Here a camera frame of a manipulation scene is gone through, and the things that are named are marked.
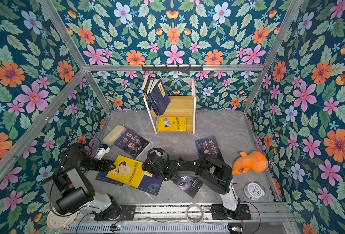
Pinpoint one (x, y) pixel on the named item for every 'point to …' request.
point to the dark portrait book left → (132, 144)
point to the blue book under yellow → (102, 176)
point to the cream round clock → (56, 221)
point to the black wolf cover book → (189, 185)
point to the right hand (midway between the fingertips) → (143, 166)
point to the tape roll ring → (201, 211)
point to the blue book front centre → (150, 184)
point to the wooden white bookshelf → (179, 115)
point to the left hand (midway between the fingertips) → (107, 162)
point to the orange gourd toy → (256, 162)
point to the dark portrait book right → (208, 148)
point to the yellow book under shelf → (172, 124)
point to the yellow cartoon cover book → (127, 171)
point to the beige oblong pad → (113, 135)
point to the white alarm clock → (254, 190)
